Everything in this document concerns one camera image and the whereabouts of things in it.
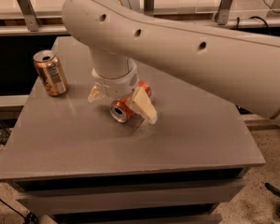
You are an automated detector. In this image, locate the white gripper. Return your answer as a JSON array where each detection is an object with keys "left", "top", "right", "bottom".
[{"left": 88, "top": 59, "right": 158, "bottom": 124}]

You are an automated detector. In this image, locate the red coke can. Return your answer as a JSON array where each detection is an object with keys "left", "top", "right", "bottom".
[{"left": 110, "top": 80, "right": 152, "bottom": 123}]

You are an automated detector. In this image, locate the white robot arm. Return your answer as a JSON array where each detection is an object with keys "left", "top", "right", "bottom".
[{"left": 62, "top": 0, "right": 280, "bottom": 126}]

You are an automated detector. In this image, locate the gold soda can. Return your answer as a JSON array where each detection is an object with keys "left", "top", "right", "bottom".
[{"left": 34, "top": 49, "right": 68, "bottom": 96}]

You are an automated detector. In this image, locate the grey drawer cabinet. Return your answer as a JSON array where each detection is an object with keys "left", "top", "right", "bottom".
[{"left": 0, "top": 36, "right": 264, "bottom": 224}]

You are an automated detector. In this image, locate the left metal bracket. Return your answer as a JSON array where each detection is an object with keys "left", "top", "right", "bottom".
[{"left": 17, "top": 0, "right": 40, "bottom": 32}]

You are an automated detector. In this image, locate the black cable bottom left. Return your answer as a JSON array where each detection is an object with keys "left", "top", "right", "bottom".
[{"left": 0, "top": 191, "right": 40, "bottom": 224}]

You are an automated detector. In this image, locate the black cable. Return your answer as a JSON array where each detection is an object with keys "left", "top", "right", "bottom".
[
  {"left": 0, "top": 191, "right": 40, "bottom": 224},
  {"left": 234, "top": 0, "right": 280, "bottom": 35}
]

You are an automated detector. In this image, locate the black cable at back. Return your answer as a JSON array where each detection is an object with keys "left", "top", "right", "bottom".
[{"left": 234, "top": 0, "right": 280, "bottom": 35}]

